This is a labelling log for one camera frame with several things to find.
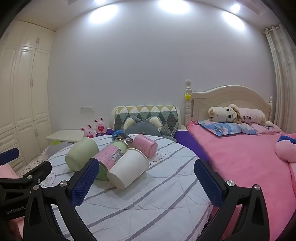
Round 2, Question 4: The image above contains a cream wardrobe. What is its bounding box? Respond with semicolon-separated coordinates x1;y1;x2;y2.
0;19;57;172

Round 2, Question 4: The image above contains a pink cup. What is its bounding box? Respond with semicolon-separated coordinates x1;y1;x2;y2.
132;134;158;159

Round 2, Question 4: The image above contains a blue labelled can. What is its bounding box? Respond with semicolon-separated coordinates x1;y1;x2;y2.
112;129;131;142

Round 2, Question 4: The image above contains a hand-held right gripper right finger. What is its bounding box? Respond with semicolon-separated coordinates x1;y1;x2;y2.
194;159;270;241

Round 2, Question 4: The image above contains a pink plush toy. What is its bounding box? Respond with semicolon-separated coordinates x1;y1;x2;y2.
274;140;296;164

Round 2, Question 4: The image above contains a white curtain rod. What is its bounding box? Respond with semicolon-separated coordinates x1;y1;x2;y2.
264;24;285;33

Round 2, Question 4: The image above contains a cream nightstand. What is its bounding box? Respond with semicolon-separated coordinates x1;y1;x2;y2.
46;129;85;147

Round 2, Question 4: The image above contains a pink and green labelled bottle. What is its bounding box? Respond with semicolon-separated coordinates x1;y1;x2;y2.
91;138;134;181

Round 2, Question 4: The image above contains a large pink bunny plush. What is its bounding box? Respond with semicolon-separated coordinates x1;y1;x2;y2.
93;117;107;136

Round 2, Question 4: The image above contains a blue cloth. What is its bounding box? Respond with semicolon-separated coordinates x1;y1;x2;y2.
277;134;296;146

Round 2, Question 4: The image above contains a triangle-patterned quilted headboard cover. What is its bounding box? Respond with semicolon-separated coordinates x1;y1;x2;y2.
111;105;181;139

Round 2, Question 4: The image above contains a dog plush bolster pillow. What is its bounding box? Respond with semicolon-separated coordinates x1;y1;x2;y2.
208;103;281;127

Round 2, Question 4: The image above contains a small pink bunny plush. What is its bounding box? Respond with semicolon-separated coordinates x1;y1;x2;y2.
80;124;96;139

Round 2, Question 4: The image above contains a cream curtain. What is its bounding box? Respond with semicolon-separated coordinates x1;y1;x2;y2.
264;23;296;136

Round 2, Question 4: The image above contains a pink cloth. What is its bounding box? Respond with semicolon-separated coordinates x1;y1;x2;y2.
0;163;20;179

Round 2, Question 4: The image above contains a pink fleece blanket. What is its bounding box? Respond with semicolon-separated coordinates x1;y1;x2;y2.
186;120;296;241

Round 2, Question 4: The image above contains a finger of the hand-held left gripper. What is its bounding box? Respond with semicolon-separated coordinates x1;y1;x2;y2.
23;160;53;191
0;148;20;166

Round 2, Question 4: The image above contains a printed white bed sheet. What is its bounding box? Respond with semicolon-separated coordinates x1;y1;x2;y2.
18;142;71;178

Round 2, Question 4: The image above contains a light green cup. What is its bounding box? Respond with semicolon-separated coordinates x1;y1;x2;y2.
65;137;100;172

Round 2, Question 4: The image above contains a cream wooden bed headboard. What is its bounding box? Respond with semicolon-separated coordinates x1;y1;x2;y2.
184;79;275;131

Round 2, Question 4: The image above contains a blue printed pillow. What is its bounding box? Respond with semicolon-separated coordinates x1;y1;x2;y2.
198;119;260;136

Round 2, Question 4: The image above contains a grey eared plush cushion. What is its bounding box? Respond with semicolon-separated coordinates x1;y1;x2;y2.
121;115;177;142

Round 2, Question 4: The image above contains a pink pillow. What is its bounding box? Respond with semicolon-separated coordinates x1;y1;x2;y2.
248;122;284;135

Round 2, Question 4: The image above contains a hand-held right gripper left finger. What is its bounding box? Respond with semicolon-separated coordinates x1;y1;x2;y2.
22;158;100;241

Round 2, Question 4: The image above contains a white paper cup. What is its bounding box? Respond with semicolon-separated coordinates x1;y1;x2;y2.
107;148;150;190

